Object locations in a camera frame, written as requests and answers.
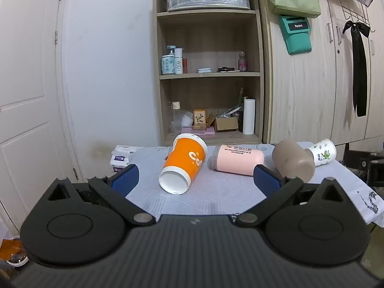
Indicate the green Redmi box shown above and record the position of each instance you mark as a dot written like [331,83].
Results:
[297,40]

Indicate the pink flat box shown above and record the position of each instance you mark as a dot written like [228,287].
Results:
[202,131]

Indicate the white tissue packet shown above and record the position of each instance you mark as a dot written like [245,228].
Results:
[126,149]

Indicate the black ribbon bow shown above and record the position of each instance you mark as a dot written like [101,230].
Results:
[360,66]

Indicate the small red box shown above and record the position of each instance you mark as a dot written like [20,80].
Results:
[185,66]

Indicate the white slim bottle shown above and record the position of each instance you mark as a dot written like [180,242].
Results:
[178,63]

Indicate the wooden shelf unit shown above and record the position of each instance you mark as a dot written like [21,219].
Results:
[210,36]

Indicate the white green-print paper cup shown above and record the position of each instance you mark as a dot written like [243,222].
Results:
[324,153]

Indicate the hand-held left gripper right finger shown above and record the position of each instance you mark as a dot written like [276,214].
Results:
[268,181]

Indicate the small pink bottle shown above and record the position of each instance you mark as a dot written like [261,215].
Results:
[242,63]

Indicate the wooden picture box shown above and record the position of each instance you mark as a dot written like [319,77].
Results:
[200,118]

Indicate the brown cup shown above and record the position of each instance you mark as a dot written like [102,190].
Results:
[292,159]

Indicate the black chair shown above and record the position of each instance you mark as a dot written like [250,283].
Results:
[366,162]

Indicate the white small cup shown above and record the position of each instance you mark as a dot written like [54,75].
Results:
[187,120]

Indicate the black flat items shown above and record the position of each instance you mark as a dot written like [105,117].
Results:
[228,69]

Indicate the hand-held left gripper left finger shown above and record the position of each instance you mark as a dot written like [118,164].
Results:
[124,180]

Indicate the open cardboard box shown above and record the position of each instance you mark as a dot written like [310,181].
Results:
[226,123]

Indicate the orange paper cup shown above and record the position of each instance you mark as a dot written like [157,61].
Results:
[186,156]

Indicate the orange plastic bag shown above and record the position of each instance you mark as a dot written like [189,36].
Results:
[10,247]

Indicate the clear bottle beige cap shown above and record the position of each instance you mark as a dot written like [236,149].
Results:
[174,117]

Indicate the white patterned tablecloth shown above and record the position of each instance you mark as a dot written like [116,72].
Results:
[216,189]

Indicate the white flat case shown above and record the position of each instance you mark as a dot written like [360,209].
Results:
[205,70]

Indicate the white wet wipes packet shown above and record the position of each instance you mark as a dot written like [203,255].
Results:
[119,162]

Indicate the white paper roll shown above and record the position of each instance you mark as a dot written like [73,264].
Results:
[249,117]

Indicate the white door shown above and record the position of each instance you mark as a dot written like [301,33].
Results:
[30,81]

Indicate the blue pump bottle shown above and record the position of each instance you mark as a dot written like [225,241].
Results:
[168,64]

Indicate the light wooden wardrobe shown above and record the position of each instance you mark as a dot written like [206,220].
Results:
[300,96]

